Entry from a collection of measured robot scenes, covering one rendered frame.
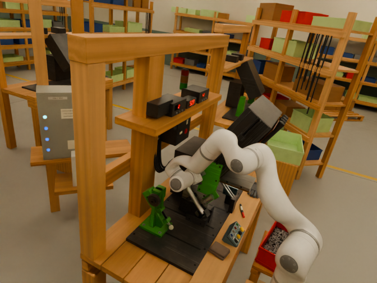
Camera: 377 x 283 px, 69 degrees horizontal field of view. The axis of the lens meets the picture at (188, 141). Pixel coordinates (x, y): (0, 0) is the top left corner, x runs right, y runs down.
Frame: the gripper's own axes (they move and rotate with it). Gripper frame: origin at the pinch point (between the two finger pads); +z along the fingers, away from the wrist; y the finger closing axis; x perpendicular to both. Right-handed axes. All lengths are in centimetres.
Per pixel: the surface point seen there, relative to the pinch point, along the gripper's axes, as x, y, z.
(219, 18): 16, 435, 778
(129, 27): 181, 403, 436
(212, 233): 9.2, -35.7, -2.6
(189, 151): 4.6, 15.4, 12.1
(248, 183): -17.9, -20.6, 19.7
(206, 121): 5, 37, 76
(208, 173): -3.9, -3.2, 2.8
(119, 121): 9, 41, -39
